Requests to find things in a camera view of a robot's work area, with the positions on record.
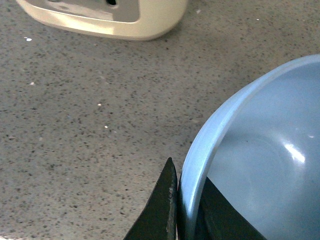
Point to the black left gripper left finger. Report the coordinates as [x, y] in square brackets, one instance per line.
[158, 219]

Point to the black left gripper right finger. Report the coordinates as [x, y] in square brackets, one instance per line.
[217, 219]

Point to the blue bowl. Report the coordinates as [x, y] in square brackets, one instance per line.
[261, 149]

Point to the cream toaster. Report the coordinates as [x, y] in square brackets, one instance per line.
[136, 20]

